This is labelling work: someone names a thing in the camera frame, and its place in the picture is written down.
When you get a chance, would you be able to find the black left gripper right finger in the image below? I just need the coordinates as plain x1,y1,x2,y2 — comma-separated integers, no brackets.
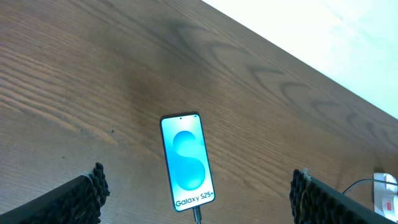
289,169,394,224

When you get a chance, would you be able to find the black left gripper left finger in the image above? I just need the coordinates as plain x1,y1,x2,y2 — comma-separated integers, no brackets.
1,162,110,224

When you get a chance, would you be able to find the blue Galaxy smartphone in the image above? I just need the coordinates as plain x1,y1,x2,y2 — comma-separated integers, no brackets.
159,111,216,212

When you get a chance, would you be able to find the black USB charging cable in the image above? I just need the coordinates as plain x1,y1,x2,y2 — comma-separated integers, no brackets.
192,178,398,224

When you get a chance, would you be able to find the white power strip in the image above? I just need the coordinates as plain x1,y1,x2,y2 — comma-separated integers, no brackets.
373,172,397,223

